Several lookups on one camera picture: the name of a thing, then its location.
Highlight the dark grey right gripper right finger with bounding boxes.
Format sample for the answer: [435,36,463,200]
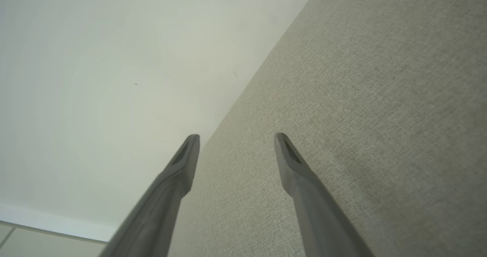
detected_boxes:
[274,132,376,257]

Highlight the white baseboard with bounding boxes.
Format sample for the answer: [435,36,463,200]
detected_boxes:
[0,203,117,243]

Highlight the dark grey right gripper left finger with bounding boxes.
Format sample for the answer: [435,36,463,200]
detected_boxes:
[98,134,201,257]

